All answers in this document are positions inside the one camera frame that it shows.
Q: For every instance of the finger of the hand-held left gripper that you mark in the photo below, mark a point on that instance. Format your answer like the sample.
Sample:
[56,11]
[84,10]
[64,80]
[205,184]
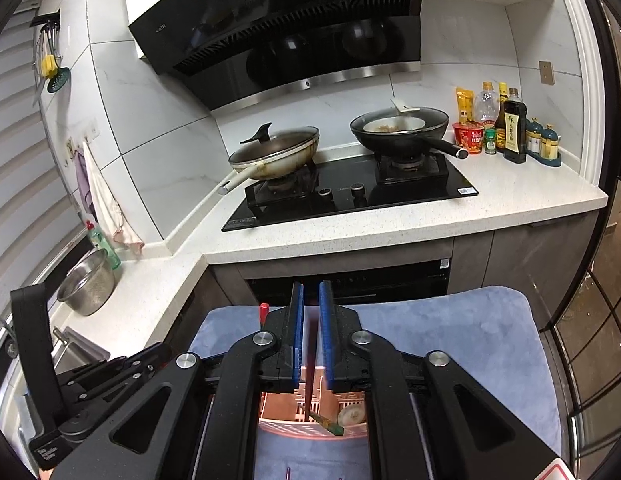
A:
[110,395]
[120,360]

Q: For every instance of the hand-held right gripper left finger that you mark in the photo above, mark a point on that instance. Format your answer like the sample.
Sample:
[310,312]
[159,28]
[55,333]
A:
[296,340]

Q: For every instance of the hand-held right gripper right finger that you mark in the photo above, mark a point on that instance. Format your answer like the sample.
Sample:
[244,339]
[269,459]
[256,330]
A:
[326,340]

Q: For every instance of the pink perforated utensil holder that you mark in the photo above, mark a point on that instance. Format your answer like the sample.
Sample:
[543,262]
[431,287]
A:
[285,414]

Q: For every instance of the white ceramic spoon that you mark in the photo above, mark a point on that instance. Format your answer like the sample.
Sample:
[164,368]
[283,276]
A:
[351,415]

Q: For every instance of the chrome faucet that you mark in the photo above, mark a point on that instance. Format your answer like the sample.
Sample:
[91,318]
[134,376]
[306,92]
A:
[3,325]

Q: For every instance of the stainless steel sink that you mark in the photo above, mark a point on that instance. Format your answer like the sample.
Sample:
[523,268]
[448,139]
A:
[78,356]

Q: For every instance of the built-in black oven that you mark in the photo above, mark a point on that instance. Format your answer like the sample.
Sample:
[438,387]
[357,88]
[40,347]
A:
[370,280]

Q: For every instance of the steel colander bowl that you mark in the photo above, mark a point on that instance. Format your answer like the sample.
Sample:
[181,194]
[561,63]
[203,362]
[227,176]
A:
[85,282]

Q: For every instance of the green dish soap bottle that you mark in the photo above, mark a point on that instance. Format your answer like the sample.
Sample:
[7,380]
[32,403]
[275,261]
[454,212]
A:
[108,250]

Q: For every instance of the white stone countertop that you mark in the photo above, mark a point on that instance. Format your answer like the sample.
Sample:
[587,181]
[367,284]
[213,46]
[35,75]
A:
[390,232]

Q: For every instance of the black gas stove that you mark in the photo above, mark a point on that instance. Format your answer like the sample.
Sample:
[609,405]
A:
[340,200]

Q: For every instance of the blue plush cloth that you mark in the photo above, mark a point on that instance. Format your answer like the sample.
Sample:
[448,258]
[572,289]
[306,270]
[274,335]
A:
[470,340]

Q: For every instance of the white hanging towel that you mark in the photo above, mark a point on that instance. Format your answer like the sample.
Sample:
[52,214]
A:
[103,195]

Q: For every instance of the purple hanging cloth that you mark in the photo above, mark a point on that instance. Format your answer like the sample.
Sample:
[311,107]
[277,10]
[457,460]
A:
[81,180]

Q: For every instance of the beige wok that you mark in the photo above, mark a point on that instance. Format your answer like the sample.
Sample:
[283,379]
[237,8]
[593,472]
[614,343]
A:
[285,162]

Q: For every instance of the window blind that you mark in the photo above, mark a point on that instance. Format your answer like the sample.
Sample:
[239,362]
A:
[20,160]

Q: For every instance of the glass wok lid black knob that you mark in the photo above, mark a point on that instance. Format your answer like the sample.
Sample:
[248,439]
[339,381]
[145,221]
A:
[275,145]

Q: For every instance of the dark base cabinet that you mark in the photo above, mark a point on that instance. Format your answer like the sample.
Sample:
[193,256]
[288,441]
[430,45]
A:
[515,260]

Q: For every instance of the black frying pan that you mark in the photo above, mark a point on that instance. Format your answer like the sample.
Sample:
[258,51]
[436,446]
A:
[400,142]

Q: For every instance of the red instant noodle cup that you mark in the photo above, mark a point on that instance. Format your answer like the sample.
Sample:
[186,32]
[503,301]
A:
[468,139]

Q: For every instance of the small green-capped jar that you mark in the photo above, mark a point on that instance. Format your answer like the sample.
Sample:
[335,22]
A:
[490,144]

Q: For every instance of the white red-edged sheet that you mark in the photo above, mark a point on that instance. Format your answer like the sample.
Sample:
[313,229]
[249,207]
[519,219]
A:
[558,472]

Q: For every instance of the glass door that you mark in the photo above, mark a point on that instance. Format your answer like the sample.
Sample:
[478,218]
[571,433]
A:
[595,360]

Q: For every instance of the green hanging skimmer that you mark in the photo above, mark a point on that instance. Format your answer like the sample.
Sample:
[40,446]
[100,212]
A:
[59,81]

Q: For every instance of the yellow seasoning packet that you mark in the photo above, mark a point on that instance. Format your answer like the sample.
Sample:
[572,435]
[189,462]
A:
[464,105]

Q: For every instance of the yellow-capped dark bottle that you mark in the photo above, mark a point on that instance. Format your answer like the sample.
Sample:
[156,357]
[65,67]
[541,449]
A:
[500,125]

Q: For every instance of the clear plastic bottle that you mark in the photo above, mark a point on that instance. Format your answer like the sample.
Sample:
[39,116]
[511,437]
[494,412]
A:
[484,107]

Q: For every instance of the dark soy sauce bottle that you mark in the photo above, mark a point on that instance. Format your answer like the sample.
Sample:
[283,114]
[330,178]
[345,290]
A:
[514,130]

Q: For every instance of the yellow hanging brush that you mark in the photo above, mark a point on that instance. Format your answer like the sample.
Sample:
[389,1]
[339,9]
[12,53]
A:
[49,66]

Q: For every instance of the spice jar set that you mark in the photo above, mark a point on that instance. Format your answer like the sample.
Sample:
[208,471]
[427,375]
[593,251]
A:
[543,142]

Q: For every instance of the black range hood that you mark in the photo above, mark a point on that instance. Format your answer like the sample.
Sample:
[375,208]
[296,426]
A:
[290,25]

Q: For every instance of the white wall socket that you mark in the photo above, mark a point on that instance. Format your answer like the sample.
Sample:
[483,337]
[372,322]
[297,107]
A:
[92,128]

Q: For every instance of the black wall utensil rack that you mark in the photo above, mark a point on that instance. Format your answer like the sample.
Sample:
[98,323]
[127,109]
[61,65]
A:
[46,19]

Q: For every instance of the bronze wall socket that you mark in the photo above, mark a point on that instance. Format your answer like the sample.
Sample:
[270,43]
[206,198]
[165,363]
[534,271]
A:
[546,73]

